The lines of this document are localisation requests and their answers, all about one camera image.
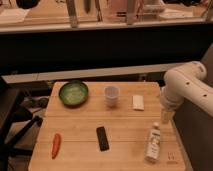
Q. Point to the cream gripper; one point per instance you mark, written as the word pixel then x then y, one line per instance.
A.
pixel 166 115

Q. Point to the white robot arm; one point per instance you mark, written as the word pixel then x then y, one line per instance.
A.
pixel 185 82

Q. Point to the dark panel at right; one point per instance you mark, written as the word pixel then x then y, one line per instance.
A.
pixel 195 128

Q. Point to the white rectangular block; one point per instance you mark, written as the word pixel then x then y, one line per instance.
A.
pixel 138 103

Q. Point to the clear bottle with label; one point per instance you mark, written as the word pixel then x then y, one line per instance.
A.
pixel 153 144

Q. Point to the black rectangular device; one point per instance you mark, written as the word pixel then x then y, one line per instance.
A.
pixel 102 139

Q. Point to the green bowl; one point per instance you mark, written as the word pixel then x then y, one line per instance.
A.
pixel 73 93

